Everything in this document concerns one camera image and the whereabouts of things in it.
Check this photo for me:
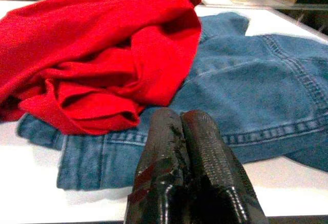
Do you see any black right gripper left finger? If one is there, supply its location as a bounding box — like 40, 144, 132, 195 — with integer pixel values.
124, 107, 192, 224

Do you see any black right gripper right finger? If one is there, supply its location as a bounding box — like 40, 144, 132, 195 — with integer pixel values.
179, 109, 270, 224

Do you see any blue denim jacket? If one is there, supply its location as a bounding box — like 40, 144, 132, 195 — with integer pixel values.
16, 12, 328, 191

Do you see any red knit top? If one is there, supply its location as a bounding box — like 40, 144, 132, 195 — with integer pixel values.
0, 0, 203, 136

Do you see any large white table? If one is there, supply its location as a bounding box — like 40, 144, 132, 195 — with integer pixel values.
0, 0, 328, 222

